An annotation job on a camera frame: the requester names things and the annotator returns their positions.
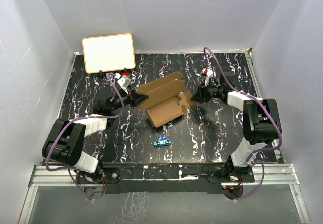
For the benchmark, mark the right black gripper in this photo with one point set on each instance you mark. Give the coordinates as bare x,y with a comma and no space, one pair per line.
201,94

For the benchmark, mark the blue toy car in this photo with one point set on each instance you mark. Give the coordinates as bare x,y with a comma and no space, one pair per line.
162,141

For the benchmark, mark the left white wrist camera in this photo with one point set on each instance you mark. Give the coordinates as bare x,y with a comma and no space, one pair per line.
124,82

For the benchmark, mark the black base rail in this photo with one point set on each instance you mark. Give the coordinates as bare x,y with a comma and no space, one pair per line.
166,177

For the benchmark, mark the white board orange frame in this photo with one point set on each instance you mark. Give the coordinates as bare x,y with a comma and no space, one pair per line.
108,53

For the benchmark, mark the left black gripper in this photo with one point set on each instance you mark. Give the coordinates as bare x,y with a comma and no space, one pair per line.
138,98

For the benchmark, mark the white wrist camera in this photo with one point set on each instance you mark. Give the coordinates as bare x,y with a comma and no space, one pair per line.
124,82
207,74

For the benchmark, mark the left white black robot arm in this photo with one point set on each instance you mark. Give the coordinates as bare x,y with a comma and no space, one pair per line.
66,138

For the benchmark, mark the brown cardboard box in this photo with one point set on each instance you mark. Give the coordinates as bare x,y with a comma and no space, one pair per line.
168,98

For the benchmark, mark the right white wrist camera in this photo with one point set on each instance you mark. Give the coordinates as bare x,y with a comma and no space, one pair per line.
207,74

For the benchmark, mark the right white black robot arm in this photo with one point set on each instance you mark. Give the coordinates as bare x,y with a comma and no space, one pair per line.
260,123

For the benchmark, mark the aluminium frame rail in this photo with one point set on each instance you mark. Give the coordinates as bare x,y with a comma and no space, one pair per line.
52,197

